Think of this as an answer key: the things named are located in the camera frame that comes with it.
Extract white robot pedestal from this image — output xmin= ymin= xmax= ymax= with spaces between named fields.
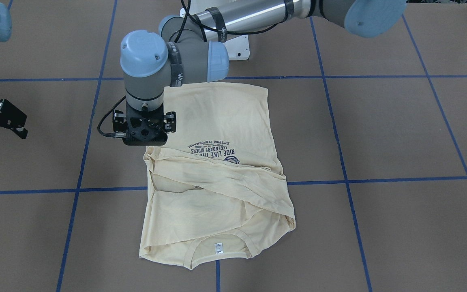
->
xmin=224 ymin=35 xmax=250 ymax=61

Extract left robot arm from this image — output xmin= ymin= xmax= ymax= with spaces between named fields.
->
xmin=97 ymin=0 xmax=407 ymax=146

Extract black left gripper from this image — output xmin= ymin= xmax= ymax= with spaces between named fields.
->
xmin=113 ymin=104 xmax=176 ymax=146

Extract cream long-sleeve printed shirt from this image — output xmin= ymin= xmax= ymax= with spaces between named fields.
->
xmin=139 ymin=82 xmax=296 ymax=270

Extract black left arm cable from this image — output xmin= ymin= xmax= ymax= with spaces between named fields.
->
xmin=97 ymin=95 xmax=128 ymax=138

